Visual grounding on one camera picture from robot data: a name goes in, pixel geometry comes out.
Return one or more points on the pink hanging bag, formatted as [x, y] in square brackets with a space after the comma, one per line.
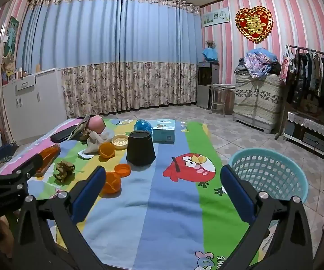
[284, 67]

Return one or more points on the turquoise plastic basket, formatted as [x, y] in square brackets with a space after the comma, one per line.
[269, 171]

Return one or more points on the pink mug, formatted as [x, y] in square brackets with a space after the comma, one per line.
[97, 123]

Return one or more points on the cartoon bird printed blanket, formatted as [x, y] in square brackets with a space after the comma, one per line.
[156, 202]

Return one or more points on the brown wrapper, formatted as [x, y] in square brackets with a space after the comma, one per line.
[87, 134]

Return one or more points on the brown paper ball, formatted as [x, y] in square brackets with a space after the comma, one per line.
[63, 171]

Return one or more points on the long framed wall picture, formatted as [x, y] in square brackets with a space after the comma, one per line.
[216, 17]

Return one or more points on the low shelf with lace cloth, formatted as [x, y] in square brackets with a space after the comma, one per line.
[311, 129]

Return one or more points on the row of hanging clothes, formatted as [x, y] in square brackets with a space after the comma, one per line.
[317, 76]

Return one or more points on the orange plastic lid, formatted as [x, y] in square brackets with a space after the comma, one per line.
[121, 170]

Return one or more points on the wall poster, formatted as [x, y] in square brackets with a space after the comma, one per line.
[12, 36]

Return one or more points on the red heart wall decoration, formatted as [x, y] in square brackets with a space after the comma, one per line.
[254, 24]

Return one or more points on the silver snack wrapper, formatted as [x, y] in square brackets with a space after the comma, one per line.
[79, 126]

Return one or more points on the light blue tissue box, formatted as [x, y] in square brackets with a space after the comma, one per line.
[163, 135]

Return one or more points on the white paper piece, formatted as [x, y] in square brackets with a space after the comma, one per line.
[83, 155]

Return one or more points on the orange plastic cup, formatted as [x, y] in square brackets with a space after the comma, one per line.
[111, 184]
[107, 149]

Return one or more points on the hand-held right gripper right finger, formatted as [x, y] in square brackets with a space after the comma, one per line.
[236, 194]

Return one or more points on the grey water dispenser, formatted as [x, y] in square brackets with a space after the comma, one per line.
[204, 90]

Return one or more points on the cabinet under patterned cloth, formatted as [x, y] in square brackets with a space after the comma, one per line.
[257, 101]

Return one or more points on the blue plastic bag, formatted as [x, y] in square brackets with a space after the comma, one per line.
[142, 125]

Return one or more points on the beige cloth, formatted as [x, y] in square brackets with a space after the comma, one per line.
[95, 143]

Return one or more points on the black phone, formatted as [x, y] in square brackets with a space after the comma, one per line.
[62, 135]

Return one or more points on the white cabinet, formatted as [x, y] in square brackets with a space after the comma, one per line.
[38, 101]

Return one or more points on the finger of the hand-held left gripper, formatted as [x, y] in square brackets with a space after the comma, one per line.
[26, 167]
[3, 151]

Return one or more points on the metal clothes rack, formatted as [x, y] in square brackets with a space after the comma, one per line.
[280, 112]

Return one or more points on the pile of clothes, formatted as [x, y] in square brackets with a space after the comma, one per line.
[257, 60]

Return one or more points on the small potted plant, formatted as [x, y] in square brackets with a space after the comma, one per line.
[210, 44]

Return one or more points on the blue and floral curtain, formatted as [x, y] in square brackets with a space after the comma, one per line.
[108, 47]

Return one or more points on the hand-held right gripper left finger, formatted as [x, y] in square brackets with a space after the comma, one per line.
[90, 192]

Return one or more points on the small white bottle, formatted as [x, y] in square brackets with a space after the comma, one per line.
[19, 73]

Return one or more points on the small metal side table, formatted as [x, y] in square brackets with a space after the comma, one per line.
[221, 87]

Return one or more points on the cream round bowl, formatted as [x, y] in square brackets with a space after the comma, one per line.
[119, 141]

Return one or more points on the phone with orange-brown case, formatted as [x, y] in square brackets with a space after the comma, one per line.
[48, 157]

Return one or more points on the black plastic cup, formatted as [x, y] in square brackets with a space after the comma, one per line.
[140, 149]

